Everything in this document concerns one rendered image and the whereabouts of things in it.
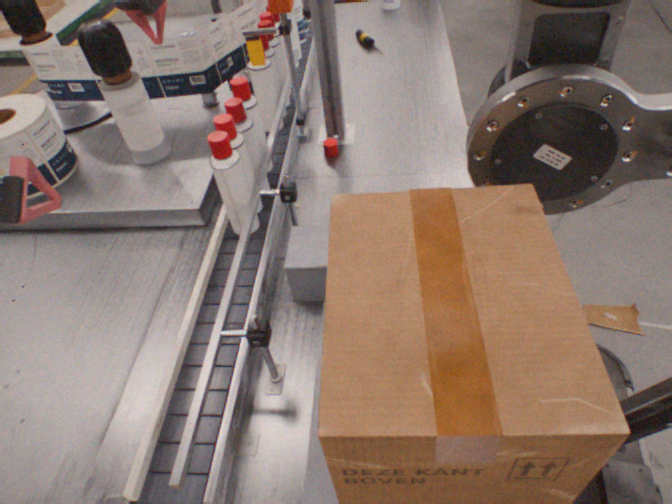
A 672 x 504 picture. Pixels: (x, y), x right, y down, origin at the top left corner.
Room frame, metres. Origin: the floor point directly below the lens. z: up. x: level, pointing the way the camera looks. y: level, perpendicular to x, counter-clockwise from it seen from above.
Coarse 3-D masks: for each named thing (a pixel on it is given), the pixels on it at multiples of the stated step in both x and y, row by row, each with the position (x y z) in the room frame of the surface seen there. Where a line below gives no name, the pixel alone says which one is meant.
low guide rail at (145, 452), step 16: (224, 208) 0.71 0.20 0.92; (224, 224) 0.67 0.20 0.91; (208, 256) 0.59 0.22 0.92; (208, 272) 0.56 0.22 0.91; (192, 304) 0.49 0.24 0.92; (192, 320) 0.46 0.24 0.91; (176, 352) 0.40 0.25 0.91; (176, 368) 0.38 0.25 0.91; (160, 400) 0.33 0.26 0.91; (160, 416) 0.31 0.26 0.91; (144, 432) 0.28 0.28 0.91; (144, 448) 0.26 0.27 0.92; (144, 464) 0.25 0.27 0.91; (128, 480) 0.23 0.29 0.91; (144, 480) 0.23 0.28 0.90; (128, 496) 0.21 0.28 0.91
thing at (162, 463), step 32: (288, 128) 1.01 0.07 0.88; (224, 256) 0.62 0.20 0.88; (256, 256) 0.60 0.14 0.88; (224, 288) 0.54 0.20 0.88; (192, 352) 0.42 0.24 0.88; (224, 352) 0.41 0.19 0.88; (192, 384) 0.36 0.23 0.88; (224, 384) 0.36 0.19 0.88; (160, 448) 0.28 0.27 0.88; (160, 480) 0.23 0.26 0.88; (192, 480) 0.23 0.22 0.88
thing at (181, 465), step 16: (288, 80) 1.09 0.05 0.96; (272, 128) 0.89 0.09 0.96; (272, 144) 0.83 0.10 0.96; (256, 192) 0.68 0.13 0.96; (256, 208) 0.65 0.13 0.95; (240, 240) 0.57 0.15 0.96; (240, 256) 0.53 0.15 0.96; (240, 272) 0.51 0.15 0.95; (224, 304) 0.44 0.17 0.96; (224, 320) 0.41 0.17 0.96; (208, 352) 0.36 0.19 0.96; (208, 368) 0.34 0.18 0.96; (208, 384) 0.32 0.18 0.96; (192, 416) 0.27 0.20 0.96; (192, 432) 0.25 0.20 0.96; (192, 448) 0.24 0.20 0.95; (176, 464) 0.22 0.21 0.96; (176, 480) 0.20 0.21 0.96
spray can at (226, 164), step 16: (224, 144) 0.67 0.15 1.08; (224, 160) 0.67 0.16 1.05; (240, 160) 0.68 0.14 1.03; (224, 176) 0.66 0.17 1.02; (240, 176) 0.67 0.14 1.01; (224, 192) 0.66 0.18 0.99; (240, 192) 0.66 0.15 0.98; (240, 208) 0.66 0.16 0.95; (240, 224) 0.66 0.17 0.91; (256, 224) 0.67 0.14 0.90
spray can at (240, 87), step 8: (232, 80) 0.87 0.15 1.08; (240, 80) 0.87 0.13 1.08; (232, 88) 0.86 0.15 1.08; (240, 88) 0.85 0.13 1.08; (248, 88) 0.86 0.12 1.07; (240, 96) 0.85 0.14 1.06; (248, 96) 0.86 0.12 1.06; (248, 104) 0.85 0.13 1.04; (256, 104) 0.86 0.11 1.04; (248, 112) 0.84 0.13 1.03; (256, 112) 0.85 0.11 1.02; (256, 120) 0.85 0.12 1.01; (256, 128) 0.84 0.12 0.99; (264, 136) 0.86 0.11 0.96; (264, 144) 0.85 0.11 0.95; (272, 168) 0.86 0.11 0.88
